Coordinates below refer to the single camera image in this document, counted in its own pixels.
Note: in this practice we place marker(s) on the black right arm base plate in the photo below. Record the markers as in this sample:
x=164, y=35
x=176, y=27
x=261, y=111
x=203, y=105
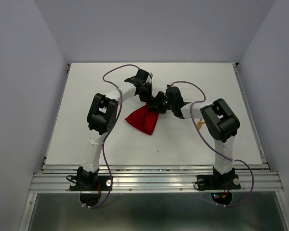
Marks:
x=214, y=182

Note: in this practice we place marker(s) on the aluminium rail frame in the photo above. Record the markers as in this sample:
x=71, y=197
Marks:
x=266, y=208

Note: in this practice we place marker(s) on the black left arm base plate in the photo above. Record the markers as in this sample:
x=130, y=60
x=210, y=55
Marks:
x=101, y=183

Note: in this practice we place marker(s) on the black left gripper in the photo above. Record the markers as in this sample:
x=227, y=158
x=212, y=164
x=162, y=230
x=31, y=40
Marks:
x=149, y=97

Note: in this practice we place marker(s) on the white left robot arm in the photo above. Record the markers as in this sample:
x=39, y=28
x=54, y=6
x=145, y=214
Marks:
x=104, y=112

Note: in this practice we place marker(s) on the orange plastic fork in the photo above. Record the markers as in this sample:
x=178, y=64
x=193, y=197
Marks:
x=200, y=123

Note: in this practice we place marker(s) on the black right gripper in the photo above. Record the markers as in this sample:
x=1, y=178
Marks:
x=156, y=104

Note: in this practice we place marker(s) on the red cloth napkin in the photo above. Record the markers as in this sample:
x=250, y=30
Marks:
x=143, y=119

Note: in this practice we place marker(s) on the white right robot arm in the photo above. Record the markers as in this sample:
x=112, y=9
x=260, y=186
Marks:
x=221, y=122

